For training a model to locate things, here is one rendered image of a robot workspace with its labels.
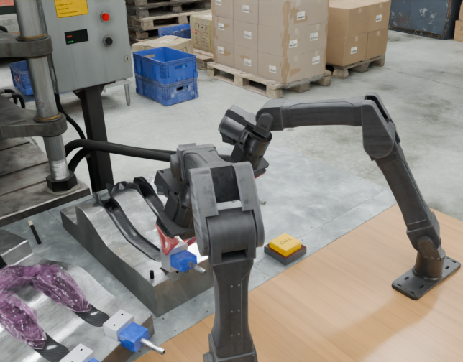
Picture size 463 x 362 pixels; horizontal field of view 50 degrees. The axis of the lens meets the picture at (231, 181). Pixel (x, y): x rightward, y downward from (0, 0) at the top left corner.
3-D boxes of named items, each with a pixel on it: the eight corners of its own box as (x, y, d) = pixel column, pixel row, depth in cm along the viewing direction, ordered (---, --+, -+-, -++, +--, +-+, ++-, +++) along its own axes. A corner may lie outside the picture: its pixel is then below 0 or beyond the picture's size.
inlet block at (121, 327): (172, 353, 97) (170, 333, 95) (157, 370, 94) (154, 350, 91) (124, 328, 104) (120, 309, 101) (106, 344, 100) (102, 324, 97)
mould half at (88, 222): (244, 268, 125) (244, 223, 119) (157, 317, 110) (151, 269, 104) (140, 197, 159) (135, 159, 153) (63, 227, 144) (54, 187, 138)
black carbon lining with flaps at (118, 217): (210, 245, 123) (208, 212, 118) (154, 273, 113) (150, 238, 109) (136, 195, 146) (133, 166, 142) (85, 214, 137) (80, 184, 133)
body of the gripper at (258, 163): (223, 164, 126) (231, 144, 121) (252, 152, 132) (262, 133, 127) (239, 182, 124) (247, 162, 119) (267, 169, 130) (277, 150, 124)
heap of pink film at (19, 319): (100, 302, 107) (94, 273, 103) (31, 358, 93) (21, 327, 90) (22, 265, 119) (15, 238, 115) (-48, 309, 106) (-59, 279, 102)
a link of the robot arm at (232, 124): (212, 136, 119) (231, 94, 113) (225, 123, 126) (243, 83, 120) (254, 160, 118) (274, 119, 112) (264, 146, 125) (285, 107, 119)
